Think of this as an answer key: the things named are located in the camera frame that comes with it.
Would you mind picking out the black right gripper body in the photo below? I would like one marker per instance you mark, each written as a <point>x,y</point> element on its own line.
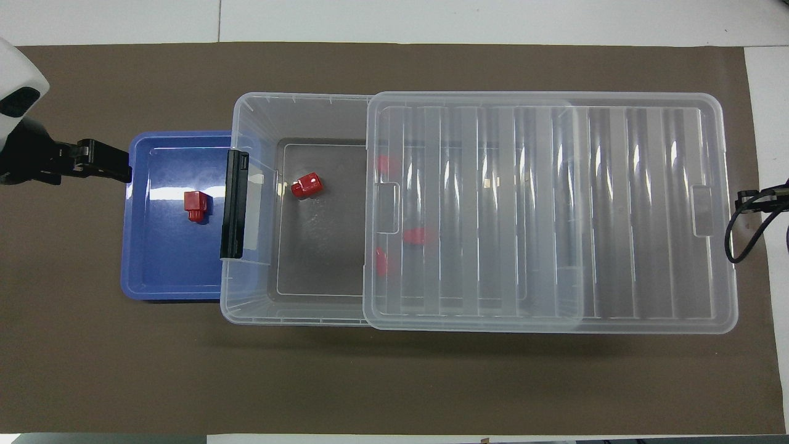
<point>780,205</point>

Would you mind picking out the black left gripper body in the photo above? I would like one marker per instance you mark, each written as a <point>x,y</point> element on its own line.
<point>28,160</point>

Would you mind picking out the red toy block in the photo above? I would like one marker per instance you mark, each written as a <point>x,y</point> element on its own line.
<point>383,163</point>
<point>382,262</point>
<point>197,206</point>
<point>306,185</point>
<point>416,235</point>

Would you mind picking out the clear ribbed box lid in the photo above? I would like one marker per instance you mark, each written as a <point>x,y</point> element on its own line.
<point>555,216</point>

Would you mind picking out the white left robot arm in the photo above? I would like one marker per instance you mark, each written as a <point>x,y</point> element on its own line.
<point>18,74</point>

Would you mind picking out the blue plastic tray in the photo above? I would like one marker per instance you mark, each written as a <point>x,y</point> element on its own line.
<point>160,259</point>

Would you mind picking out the black box latch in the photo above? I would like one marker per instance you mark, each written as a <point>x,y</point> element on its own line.
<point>233,203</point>

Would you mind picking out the clear plastic storage box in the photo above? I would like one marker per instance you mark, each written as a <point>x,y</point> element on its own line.
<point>308,259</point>

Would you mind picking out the brown table mat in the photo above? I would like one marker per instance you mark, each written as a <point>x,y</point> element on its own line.
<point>394,382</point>

